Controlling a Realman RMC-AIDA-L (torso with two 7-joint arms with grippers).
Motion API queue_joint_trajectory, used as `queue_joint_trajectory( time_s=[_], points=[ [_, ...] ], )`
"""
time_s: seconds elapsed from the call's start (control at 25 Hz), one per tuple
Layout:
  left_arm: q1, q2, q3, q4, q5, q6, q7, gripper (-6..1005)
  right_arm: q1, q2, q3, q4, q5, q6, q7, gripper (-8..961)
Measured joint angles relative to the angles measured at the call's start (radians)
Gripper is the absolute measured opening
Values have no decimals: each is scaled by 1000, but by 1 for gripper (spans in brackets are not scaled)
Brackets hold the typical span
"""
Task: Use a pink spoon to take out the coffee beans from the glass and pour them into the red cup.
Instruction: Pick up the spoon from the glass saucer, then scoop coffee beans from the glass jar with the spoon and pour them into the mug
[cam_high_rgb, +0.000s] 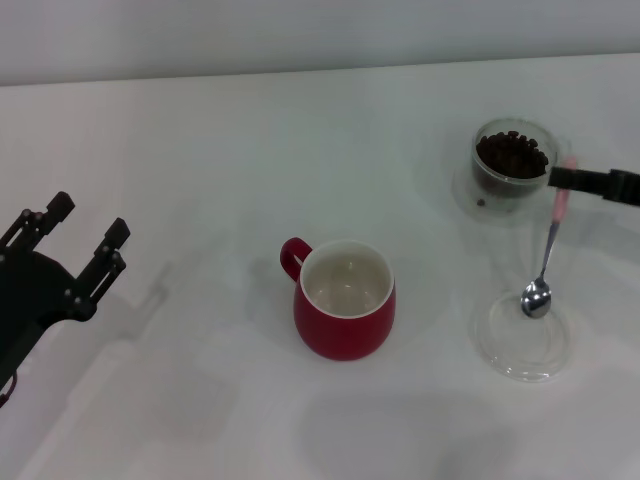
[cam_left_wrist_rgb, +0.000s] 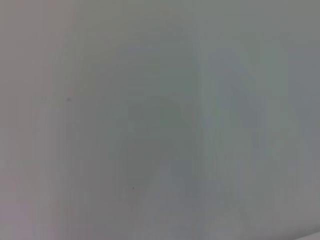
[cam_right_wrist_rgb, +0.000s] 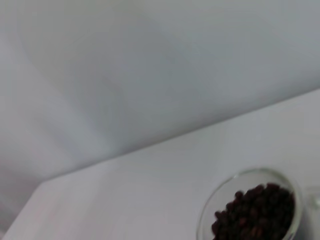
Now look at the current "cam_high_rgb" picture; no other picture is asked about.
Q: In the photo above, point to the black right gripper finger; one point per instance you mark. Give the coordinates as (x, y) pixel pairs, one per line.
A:
(575, 178)

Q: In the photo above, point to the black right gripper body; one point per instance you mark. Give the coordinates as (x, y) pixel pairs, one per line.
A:
(625, 187)

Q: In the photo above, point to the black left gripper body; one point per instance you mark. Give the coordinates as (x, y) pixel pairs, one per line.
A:
(27, 295)

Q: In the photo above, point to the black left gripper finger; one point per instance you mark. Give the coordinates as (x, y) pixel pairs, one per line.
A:
(32, 227)
(102, 267)

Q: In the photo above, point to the red ceramic mug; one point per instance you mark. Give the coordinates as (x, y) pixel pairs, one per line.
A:
(345, 330)

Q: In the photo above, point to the clear glass cup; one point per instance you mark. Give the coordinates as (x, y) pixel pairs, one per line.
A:
(552, 147)

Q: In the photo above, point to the pile of coffee beans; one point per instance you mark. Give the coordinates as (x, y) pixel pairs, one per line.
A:
(510, 155)

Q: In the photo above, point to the clear glass saucer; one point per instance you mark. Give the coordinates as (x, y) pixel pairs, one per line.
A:
(465, 200)

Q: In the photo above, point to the small clear glass dish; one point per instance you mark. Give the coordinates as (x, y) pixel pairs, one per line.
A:
(555, 350)

